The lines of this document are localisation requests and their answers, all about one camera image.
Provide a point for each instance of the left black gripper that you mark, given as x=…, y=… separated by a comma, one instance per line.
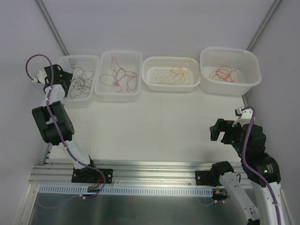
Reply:
x=62, y=76

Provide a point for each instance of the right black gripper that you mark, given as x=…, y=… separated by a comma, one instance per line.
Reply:
x=225, y=131

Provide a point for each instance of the white slotted cable duct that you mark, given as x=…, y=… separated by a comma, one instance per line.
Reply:
x=124, y=190

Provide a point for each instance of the aluminium mounting rail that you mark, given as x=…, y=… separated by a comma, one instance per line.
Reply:
x=125, y=173

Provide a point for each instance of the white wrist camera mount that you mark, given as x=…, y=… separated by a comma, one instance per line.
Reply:
x=41, y=77

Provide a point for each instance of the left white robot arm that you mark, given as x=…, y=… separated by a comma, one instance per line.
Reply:
x=53, y=122

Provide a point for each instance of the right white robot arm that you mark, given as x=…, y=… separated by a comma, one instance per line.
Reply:
x=261, y=169

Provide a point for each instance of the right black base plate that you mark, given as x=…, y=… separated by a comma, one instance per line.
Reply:
x=206, y=178

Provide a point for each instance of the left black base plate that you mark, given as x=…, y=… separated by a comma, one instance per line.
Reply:
x=87, y=175

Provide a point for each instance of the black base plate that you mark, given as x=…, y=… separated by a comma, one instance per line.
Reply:
x=87, y=175
x=206, y=178

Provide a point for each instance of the far-right white plastic tub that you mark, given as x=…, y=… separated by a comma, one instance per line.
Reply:
x=228, y=71

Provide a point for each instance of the far-left white perforated basket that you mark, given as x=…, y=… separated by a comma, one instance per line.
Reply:
x=84, y=69

